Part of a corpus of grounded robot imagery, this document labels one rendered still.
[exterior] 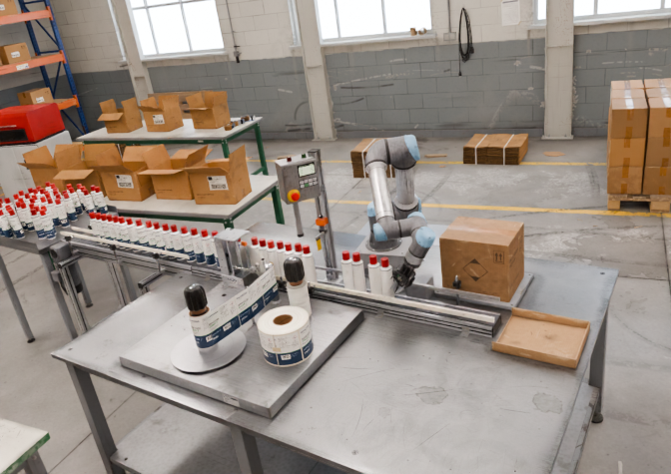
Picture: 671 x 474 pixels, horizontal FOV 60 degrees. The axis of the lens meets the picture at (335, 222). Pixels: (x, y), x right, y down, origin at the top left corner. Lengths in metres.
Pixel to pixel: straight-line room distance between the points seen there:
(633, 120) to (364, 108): 4.03
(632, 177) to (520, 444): 3.89
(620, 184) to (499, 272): 3.19
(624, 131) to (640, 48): 2.29
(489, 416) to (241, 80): 7.70
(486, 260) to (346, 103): 6.13
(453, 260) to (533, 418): 0.81
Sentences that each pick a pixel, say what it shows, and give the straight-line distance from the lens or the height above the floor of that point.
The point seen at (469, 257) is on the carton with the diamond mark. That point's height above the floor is 1.04.
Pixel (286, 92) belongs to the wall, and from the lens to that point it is 8.84.
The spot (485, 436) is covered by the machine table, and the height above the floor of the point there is 0.83.
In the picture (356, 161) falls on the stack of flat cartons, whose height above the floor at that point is 0.20.
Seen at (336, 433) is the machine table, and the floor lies 0.83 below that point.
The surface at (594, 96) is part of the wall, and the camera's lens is 7.72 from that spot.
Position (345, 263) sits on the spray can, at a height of 1.04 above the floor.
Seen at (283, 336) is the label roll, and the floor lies 1.01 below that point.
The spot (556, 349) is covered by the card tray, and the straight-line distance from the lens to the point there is 2.37.
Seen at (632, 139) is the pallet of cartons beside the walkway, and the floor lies 0.63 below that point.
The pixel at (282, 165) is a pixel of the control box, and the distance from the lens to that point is 2.61.
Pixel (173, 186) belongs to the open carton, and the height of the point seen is 0.89.
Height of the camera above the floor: 2.22
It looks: 23 degrees down
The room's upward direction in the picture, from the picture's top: 8 degrees counter-clockwise
